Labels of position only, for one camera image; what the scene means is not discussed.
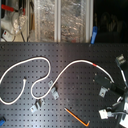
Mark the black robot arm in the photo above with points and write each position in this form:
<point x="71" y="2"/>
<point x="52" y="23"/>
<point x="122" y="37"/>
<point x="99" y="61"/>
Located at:
<point x="120" y="108"/>

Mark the orange hex key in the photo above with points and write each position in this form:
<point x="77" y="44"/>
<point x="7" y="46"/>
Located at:
<point x="78" y="119"/>

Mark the black perforated pegboard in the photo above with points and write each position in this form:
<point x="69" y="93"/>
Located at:
<point x="52" y="85"/>

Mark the clear plastic wrapped panel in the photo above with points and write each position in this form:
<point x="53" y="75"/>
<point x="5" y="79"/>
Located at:
<point x="60" y="20"/>

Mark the blue object bottom left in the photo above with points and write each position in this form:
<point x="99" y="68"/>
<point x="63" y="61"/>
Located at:
<point x="2" y="120"/>

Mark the white device with red parts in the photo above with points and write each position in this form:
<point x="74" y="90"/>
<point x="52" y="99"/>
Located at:
<point x="13" y="20"/>

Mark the grey cable clip middle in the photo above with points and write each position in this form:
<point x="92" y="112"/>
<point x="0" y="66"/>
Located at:
<point x="55" y="93"/>

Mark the grey cable clip lower right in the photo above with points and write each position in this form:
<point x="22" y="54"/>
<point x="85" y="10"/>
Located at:
<point x="40" y="103"/>

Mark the grey cable clip lower left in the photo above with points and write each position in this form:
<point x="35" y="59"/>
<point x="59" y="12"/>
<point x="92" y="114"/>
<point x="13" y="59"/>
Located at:
<point x="33" y="108"/>

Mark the blue clamp handle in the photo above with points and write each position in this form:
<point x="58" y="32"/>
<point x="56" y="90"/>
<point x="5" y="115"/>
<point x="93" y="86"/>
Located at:
<point x="94" y="34"/>

